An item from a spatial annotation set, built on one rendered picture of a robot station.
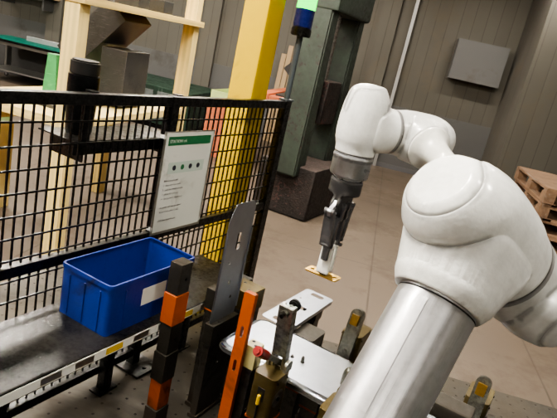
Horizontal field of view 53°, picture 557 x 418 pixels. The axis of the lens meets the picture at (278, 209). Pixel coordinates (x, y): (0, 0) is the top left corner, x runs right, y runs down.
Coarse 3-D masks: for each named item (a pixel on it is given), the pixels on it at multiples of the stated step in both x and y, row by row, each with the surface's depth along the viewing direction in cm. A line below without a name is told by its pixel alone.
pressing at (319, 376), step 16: (256, 320) 158; (256, 336) 149; (272, 336) 151; (304, 352) 146; (320, 352) 148; (304, 368) 139; (320, 368) 141; (336, 368) 142; (288, 384) 132; (304, 384) 133; (320, 384) 134; (336, 384) 136; (320, 400) 128; (432, 416) 131
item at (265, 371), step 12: (264, 372) 125; (276, 372) 126; (288, 372) 127; (264, 384) 124; (276, 384) 123; (252, 396) 126; (264, 396) 124; (276, 396) 125; (252, 408) 126; (264, 408) 125; (276, 408) 128
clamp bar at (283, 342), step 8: (280, 304) 122; (288, 304) 124; (296, 304) 124; (280, 312) 121; (288, 312) 121; (296, 312) 122; (280, 320) 123; (288, 320) 122; (280, 328) 124; (288, 328) 122; (280, 336) 124; (288, 336) 123; (280, 344) 125; (288, 344) 125; (272, 352) 127; (280, 352) 126; (288, 352) 126; (280, 368) 127
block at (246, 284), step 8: (248, 280) 167; (240, 288) 161; (248, 288) 162; (256, 288) 163; (264, 288) 165; (240, 296) 160; (240, 304) 160; (256, 304) 163; (256, 312) 166; (224, 376) 168; (224, 384) 169
